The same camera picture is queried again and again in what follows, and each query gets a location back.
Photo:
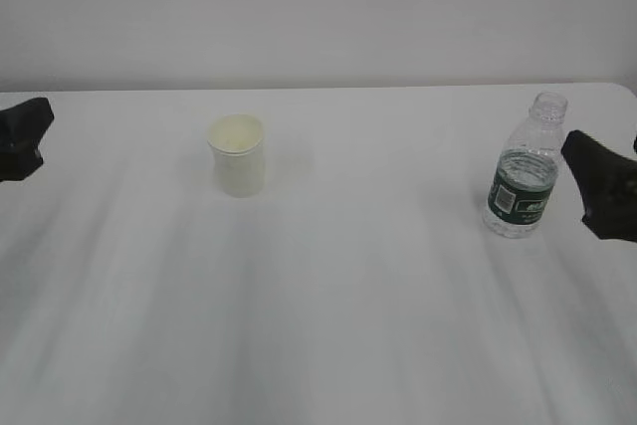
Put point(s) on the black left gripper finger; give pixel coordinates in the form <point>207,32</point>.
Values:
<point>22,128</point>

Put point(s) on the clear water bottle green label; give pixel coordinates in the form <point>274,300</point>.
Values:
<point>527,169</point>

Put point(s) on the white paper cup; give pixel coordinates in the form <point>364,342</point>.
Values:
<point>237,144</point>

